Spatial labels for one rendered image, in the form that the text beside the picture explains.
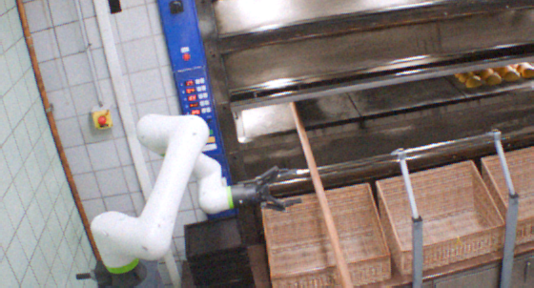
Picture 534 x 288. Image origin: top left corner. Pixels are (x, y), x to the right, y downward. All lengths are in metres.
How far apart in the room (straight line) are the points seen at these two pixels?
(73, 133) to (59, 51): 0.42
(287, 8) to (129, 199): 1.24
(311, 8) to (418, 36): 0.54
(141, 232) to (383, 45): 1.51
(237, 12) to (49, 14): 0.89
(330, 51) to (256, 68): 0.35
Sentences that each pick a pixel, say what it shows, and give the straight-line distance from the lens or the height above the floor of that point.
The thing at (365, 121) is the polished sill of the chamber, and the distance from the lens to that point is 2.90.
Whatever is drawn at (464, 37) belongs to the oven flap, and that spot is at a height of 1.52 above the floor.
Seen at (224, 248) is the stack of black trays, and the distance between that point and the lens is 2.68.
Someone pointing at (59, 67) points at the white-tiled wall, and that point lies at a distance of 2.82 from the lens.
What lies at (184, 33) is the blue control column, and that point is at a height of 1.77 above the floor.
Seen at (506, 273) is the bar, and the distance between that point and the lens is 2.91.
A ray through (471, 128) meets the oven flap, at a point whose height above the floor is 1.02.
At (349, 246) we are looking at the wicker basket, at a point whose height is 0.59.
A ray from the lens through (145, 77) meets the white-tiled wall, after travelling 2.75.
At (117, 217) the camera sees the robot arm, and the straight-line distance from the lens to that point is 1.92.
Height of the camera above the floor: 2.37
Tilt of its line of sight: 25 degrees down
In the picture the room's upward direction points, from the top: 10 degrees counter-clockwise
